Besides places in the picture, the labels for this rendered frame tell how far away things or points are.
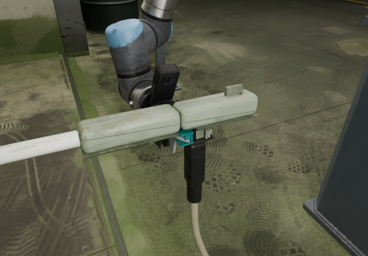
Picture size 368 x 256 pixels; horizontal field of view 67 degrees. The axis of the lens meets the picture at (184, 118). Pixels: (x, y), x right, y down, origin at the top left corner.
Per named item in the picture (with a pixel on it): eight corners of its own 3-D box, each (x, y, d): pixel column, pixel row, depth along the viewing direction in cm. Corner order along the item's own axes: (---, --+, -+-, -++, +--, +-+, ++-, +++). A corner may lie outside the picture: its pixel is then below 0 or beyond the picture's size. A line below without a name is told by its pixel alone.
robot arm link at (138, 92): (164, 79, 69) (126, 83, 65) (172, 83, 65) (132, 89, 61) (165, 111, 73) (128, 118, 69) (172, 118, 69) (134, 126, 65)
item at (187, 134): (183, 133, 51) (183, 122, 50) (194, 143, 47) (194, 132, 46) (170, 135, 50) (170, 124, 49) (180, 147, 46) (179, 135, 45)
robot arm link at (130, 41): (120, 18, 74) (131, 63, 79) (93, 29, 64) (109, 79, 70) (151, 15, 70) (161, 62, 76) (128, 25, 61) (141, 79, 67)
